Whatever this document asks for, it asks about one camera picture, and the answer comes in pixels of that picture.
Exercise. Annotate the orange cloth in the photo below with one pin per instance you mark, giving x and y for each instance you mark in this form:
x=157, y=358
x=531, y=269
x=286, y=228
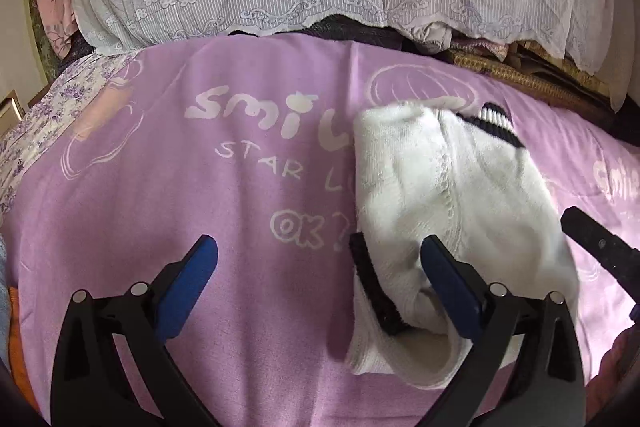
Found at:
x=22, y=352

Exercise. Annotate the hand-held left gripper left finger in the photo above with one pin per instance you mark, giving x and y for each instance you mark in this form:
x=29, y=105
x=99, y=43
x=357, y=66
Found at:
x=187, y=292

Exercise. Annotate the purple printed blanket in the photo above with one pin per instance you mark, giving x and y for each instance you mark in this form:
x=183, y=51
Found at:
x=200, y=187

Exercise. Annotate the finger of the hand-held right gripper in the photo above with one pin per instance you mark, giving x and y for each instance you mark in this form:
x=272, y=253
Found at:
x=605, y=247

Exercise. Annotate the pink and white garment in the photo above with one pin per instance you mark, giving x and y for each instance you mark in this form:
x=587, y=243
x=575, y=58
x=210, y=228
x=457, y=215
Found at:
x=440, y=38

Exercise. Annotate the dark cloth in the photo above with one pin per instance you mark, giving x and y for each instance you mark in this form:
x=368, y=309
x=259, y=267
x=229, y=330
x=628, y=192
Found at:
x=345, y=29

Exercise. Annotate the white sweater with black stripes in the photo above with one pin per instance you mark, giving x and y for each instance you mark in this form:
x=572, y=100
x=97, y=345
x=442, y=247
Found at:
x=450, y=187

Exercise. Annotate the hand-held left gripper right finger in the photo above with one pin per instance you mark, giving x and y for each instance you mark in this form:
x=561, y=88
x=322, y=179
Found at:
x=450, y=292

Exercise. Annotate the purple floral sheet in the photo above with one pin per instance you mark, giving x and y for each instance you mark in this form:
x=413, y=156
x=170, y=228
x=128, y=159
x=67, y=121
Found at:
x=55, y=107

